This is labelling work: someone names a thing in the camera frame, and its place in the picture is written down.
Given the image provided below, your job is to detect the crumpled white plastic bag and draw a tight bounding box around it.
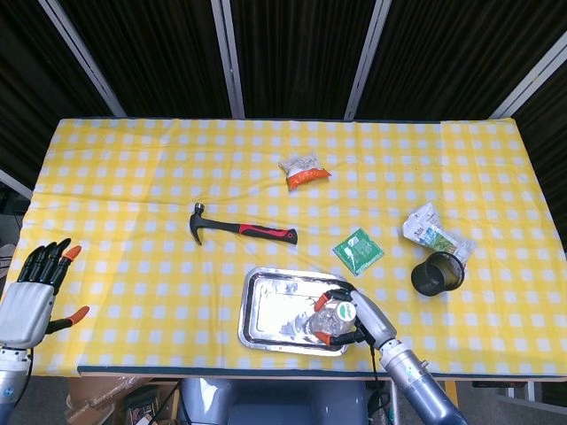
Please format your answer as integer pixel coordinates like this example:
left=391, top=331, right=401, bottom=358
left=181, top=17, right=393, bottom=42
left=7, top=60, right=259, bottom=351
left=401, top=202, right=477, bottom=267

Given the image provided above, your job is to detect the orange white snack packet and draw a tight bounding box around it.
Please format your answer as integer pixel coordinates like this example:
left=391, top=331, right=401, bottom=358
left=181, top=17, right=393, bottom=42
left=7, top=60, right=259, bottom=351
left=278, top=152, right=332, bottom=191

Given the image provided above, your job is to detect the brown cardboard box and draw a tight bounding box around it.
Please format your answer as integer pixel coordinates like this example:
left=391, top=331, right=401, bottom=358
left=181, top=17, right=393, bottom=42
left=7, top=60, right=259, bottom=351
left=65, top=375, right=179, bottom=425

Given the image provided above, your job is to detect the stainless steel tray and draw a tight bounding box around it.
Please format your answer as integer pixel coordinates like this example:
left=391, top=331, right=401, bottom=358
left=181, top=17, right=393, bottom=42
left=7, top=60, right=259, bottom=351
left=237, top=267, right=355, bottom=357

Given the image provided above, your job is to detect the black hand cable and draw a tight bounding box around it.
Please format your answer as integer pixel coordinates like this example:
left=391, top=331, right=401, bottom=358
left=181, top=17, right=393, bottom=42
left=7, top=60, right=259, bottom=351
left=365, top=339, right=383, bottom=393

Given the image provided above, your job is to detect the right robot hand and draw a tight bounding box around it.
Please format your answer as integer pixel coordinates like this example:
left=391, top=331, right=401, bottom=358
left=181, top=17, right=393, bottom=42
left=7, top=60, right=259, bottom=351
left=313, top=286, right=398, bottom=351

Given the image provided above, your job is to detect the green flat sachet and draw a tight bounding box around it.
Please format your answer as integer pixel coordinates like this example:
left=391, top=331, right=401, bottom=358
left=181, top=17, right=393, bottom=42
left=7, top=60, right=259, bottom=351
left=332, top=227, right=385, bottom=277

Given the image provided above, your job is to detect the white partition frame post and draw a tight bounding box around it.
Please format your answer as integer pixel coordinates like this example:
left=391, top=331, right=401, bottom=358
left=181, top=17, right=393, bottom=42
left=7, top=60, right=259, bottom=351
left=344, top=0, right=393, bottom=120
left=0, top=167, right=35, bottom=200
left=489, top=29, right=567, bottom=120
left=37, top=0, right=128, bottom=119
left=210, top=0, right=246, bottom=120

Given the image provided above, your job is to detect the black mesh pen cup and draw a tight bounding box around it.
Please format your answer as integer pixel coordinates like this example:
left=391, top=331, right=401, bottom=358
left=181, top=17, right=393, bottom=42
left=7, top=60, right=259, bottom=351
left=410, top=251, right=466, bottom=297

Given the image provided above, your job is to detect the yellow white checked tablecloth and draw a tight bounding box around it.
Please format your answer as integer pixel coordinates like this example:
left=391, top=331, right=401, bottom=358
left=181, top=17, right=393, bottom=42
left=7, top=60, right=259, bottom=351
left=3, top=117, right=567, bottom=378

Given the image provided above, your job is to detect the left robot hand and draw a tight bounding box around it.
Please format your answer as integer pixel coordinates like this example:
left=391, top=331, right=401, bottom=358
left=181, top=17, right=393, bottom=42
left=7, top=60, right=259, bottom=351
left=0, top=237, right=90, bottom=351

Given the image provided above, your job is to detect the grey blue robot torso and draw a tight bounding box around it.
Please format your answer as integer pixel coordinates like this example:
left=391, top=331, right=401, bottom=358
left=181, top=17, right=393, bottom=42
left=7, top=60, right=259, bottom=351
left=176, top=376, right=369, bottom=425

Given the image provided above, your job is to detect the black red claw hammer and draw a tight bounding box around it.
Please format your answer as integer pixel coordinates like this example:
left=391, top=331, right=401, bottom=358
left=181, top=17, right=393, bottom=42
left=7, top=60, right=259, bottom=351
left=189, top=202, right=299, bottom=246

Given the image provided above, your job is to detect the clear plastic water bottle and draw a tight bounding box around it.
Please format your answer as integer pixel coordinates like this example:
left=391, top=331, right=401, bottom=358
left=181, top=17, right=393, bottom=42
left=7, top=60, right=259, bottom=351
left=308, top=300, right=358, bottom=344

